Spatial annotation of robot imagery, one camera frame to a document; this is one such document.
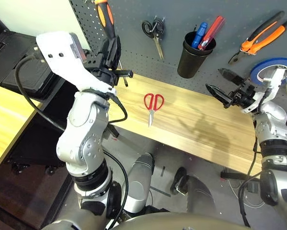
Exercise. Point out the short black floor tape strip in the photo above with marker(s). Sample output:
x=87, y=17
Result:
x=163, y=172

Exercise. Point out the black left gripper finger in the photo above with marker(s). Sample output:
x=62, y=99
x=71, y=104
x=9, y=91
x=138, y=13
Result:
x=107, y=54
x=117, y=52

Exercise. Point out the black orange screwdriver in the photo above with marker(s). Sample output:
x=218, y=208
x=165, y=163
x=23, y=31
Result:
x=106, y=16

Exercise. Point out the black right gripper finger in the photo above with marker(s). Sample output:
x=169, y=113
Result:
x=229, y=76
x=220, y=95

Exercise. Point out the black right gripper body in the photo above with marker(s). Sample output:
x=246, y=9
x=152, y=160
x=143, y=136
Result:
x=244, y=95

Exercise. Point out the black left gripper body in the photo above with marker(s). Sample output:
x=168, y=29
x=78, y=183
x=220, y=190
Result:
x=97, y=67

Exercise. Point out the large black ribbed case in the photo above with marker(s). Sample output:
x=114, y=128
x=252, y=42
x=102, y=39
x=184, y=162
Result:
x=37, y=79

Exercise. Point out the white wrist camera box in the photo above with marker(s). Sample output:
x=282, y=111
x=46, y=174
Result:
x=61, y=64
x=276, y=81

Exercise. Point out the grey robot torso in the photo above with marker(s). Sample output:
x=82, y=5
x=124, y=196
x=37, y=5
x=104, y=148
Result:
x=157, y=221

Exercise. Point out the blue tape roll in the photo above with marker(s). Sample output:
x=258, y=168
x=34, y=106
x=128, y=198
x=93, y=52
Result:
x=272, y=61

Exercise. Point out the long grey floor tape strip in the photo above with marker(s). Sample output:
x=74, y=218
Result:
x=160, y=191

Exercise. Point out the orange black pliers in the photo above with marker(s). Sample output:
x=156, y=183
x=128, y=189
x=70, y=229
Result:
x=251, y=46

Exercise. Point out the black power adapter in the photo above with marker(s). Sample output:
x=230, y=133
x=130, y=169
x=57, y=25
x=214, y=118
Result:
x=252, y=188

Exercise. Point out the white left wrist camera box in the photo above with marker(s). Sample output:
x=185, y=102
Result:
x=61, y=64

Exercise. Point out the black plastic cup holder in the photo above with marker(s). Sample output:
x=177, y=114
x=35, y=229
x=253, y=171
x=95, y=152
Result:
x=191, y=64

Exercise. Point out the silver robot leg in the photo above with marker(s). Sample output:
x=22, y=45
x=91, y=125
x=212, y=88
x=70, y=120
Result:
x=141, y=187
x=198, y=194

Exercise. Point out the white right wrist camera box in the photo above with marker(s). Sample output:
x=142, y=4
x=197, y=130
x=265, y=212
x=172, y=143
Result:
x=276, y=81

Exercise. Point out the silver right robot leg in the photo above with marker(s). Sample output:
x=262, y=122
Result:
x=198, y=194

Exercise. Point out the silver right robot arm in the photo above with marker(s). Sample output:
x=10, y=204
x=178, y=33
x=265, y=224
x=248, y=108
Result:
x=270, y=119

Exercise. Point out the black table foot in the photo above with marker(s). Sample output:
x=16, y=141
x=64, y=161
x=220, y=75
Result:
x=113, y=131
x=239, y=176

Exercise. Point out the grey perforated metal pegboard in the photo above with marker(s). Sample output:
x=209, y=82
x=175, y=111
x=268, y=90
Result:
x=181, y=9

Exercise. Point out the silver left robot leg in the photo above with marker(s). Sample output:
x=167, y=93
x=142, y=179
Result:
x=141, y=187

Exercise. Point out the yellow wooden side table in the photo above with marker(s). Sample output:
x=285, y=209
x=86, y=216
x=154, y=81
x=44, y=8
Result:
x=4, y=115

